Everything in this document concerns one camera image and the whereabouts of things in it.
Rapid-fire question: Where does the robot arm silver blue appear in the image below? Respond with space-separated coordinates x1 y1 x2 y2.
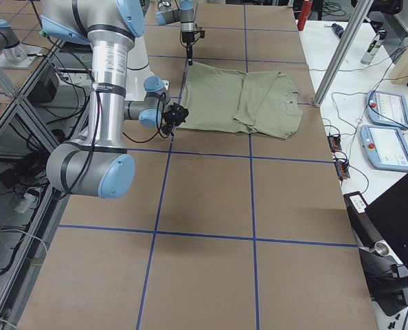
41 1 189 199
155 1 199 65

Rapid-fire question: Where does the blue teach pendant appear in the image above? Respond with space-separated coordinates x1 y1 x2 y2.
360 124 408 173
366 90 408 129

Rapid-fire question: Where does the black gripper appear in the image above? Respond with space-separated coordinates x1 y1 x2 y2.
181 31 195 65
164 102 189 129

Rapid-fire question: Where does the aluminium frame post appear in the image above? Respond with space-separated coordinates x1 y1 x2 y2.
313 0 373 107

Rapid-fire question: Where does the red cylinder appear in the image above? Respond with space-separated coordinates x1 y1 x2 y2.
299 0 312 23

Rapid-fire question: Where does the far blue teach pendant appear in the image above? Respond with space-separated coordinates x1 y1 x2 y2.
366 90 408 129

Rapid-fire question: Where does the olive green long-sleeve shirt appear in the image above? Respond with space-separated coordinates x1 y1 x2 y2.
179 62 303 140

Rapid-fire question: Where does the near blue teach pendant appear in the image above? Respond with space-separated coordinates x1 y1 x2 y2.
360 124 408 173

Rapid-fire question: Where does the clear spray bottle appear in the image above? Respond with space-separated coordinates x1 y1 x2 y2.
361 29 387 65

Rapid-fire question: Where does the black laptop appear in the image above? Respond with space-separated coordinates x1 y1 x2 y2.
365 173 408 268

